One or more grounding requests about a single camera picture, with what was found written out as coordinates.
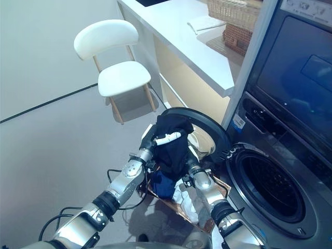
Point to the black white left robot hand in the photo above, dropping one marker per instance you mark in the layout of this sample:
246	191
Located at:
147	142

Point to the round glass washing machine door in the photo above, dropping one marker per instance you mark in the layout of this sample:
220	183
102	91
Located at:
207	122

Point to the white chair wooden legs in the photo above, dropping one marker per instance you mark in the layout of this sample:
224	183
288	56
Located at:
124	77

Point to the right robot leg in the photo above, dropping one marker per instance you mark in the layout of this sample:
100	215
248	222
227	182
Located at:
199	240

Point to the brown wicker laundry tray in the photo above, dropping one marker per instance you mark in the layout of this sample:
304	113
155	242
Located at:
179	206

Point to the navy blue garment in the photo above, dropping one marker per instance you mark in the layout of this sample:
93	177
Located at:
163	186

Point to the grey robot torso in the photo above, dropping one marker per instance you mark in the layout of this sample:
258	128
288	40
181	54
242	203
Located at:
116	246

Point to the white garment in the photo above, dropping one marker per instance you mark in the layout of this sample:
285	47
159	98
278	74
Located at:
186	202

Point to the white counter cabinet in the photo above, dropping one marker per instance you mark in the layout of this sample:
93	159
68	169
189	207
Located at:
181	39

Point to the dark stacked dryer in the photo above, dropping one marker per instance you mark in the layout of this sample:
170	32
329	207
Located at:
293	64

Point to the light wicker basket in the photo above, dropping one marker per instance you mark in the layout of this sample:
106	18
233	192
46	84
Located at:
233	13

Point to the white folded towel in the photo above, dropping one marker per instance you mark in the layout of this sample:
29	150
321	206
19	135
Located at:
207	23

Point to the white upright cabinet panel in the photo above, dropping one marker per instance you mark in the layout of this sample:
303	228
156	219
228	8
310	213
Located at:
254	64

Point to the grey front-load washing machine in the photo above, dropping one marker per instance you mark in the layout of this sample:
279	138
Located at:
311	207

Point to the black garment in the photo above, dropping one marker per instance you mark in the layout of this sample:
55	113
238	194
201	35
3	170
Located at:
171	155

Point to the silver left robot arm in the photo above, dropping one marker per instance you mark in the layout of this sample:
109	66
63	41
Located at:
129	171

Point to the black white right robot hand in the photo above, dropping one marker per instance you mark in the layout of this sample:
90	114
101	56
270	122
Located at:
192	160

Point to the black sink basin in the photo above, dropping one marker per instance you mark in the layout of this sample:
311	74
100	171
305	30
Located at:
153	2

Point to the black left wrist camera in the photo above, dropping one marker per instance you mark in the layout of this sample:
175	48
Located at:
151	166

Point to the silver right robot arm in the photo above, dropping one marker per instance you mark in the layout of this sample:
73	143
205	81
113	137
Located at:
205	181

